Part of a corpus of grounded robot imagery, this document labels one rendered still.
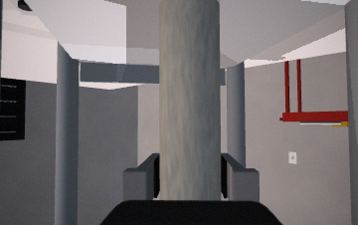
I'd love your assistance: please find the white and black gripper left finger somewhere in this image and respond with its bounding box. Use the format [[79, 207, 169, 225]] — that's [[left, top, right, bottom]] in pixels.
[[123, 153, 160, 201]]

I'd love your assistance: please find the grey cylinder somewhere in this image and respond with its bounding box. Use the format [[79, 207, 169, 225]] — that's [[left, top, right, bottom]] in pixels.
[[159, 0, 222, 201]]

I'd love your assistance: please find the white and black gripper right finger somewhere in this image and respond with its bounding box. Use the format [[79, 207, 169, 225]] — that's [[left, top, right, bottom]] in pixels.
[[221, 153, 260, 202]]

